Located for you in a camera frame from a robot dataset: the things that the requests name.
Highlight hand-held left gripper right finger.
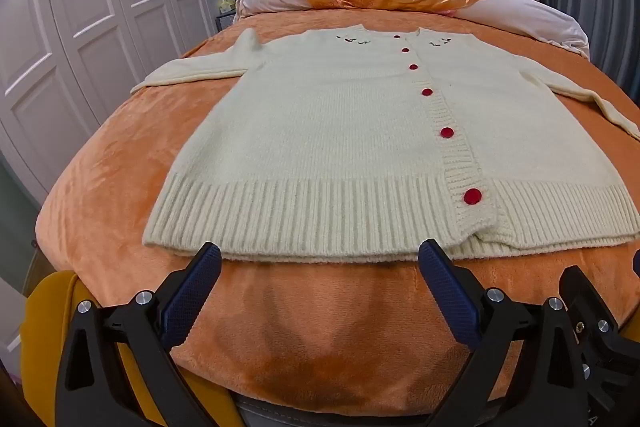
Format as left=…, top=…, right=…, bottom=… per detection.
left=417, top=238, right=576, bottom=427

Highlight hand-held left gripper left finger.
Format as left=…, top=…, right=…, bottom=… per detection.
left=54, top=242, right=223, bottom=427

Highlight cream knit cardigan red buttons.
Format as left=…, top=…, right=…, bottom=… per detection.
left=131, top=24, right=640, bottom=264

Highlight orange plush blanket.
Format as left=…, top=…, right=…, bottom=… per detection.
left=35, top=4, right=640, bottom=413

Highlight small bedside table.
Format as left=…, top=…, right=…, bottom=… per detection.
left=215, top=9, right=237, bottom=34

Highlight white panelled wardrobe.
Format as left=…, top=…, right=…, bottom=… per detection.
left=0, top=0, right=231, bottom=208

